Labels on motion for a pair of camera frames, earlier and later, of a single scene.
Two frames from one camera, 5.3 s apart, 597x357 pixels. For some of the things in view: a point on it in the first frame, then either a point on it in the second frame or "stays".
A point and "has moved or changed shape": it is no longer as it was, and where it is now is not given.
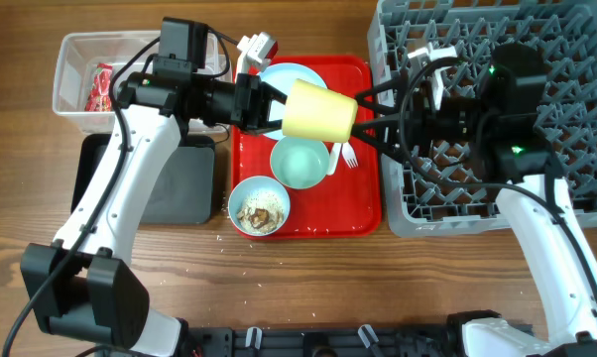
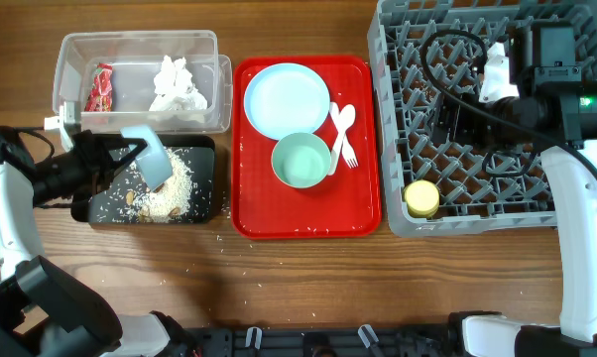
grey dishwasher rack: x=427 y=194 stays
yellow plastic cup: x=313 y=112 → x=421 y=198
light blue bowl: x=259 y=205 has moved or changed shape
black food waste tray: x=185 y=194 stays
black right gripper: x=416 y=124 → x=461 y=132
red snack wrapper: x=99 y=98 stays
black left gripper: x=251 y=107 → x=93 y=149
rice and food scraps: x=260 y=212 → x=137 y=202
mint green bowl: x=299 y=163 stays
